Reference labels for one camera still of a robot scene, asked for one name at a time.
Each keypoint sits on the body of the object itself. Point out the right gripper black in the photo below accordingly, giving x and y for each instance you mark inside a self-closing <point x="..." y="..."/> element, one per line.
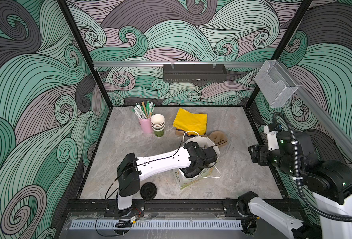
<point x="259" y="150"/>

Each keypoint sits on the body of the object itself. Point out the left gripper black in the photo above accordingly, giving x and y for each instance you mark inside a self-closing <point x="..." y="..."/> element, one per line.
<point x="195" y="173"/>

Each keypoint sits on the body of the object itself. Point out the white paper gift bag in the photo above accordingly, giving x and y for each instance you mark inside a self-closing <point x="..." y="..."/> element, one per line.
<point x="203" y="141"/>

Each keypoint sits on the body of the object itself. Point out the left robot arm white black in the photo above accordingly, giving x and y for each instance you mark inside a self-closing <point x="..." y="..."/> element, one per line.
<point x="132" y="170"/>

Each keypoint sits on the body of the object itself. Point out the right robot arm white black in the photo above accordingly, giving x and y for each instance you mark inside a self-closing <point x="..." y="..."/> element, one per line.
<point x="325" y="187"/>

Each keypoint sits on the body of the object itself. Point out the brown pulp cup carrier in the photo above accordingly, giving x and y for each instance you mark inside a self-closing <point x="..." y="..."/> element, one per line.
<point x="219" y="138"/>

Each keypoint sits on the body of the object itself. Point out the yellow napkin stack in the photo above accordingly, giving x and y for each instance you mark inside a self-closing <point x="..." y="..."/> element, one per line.
<point x="186" y="121"/>

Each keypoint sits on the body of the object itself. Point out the stack of green paper cups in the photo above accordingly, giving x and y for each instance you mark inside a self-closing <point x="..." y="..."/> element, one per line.
<point x="158" y="124"/>

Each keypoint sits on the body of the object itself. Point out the stack of black cup lids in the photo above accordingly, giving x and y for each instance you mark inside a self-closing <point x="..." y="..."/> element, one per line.
<point x="148" y="191"/>

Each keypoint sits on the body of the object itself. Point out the pink holder with straws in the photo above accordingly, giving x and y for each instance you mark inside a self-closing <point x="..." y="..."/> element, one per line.
<point x="144" y="112"/>

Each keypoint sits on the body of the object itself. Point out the clear acrylic wall holder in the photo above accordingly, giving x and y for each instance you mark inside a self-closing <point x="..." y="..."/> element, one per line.
<point x="276" y="83"/>

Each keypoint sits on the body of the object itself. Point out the black wall tray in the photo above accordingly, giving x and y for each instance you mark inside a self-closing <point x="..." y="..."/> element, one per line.
<point x="194" y="73"/>

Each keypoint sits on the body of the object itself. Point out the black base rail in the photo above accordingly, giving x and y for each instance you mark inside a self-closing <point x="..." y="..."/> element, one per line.
<point x="228" y="207"/>

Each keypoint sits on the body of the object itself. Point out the white slotted cable duct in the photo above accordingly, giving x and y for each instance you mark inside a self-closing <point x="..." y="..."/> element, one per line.
<point x="159" y="225"/>

